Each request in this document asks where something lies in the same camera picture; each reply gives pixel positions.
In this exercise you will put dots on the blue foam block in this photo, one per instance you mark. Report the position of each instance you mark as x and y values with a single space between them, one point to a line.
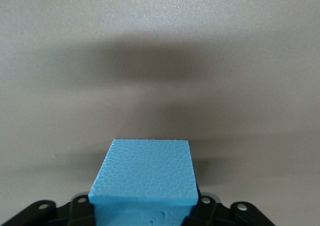
147 171

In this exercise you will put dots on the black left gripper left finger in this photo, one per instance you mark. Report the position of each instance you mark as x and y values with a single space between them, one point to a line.
75 213

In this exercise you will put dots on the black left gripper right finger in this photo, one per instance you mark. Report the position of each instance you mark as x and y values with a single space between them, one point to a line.
212 213

